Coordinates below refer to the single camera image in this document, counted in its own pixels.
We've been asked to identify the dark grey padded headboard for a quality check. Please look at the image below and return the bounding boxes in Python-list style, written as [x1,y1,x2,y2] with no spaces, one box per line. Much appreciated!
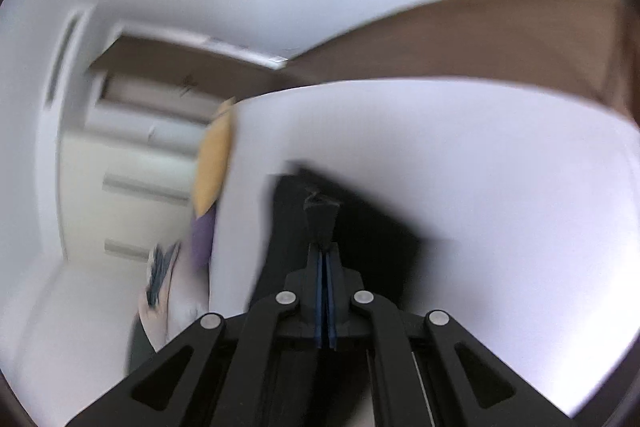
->
[125,317,163,378]

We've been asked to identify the brown door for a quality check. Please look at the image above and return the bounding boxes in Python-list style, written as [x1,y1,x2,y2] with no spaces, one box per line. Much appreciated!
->
[90,23,296,105]

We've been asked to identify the black denim pants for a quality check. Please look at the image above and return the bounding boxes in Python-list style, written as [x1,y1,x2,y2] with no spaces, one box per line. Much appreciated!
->
[249,161,432,333]

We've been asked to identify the purple pillow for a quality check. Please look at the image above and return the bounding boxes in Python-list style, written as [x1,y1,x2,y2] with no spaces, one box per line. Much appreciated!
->
[189,206,217,273]

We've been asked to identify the white wardrobe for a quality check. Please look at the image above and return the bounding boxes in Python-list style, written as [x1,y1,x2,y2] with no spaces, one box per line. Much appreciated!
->
[59,72,211,265]

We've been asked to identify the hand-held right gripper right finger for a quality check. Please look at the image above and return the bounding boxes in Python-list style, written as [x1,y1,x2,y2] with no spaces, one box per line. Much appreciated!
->
[325,244,574,427]

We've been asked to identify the bed with white sheet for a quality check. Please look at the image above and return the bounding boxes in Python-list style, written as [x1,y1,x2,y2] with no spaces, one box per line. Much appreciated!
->
[207,79,640,418]

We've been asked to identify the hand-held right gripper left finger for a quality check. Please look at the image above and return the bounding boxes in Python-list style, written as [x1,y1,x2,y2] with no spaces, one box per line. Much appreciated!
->
[65,244,325,427]

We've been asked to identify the yellow pillow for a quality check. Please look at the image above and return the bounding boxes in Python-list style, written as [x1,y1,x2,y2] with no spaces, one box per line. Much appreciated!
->
[192,97,240,218]

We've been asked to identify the folded beige duvet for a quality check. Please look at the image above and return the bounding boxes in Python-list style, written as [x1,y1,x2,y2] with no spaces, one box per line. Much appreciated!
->
[136,242,211,350]

